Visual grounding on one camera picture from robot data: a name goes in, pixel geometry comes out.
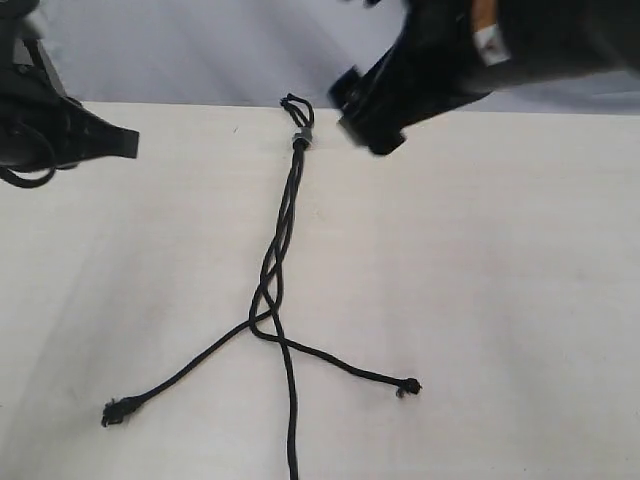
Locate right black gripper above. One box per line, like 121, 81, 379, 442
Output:
328, 1, 510, 155

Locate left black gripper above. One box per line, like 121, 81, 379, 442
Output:
1, 64, 140, 170

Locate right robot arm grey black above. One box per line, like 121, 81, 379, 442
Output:
328, 0, 639, 156

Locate black stand pole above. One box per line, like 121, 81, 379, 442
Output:
22, 30, 67, 97

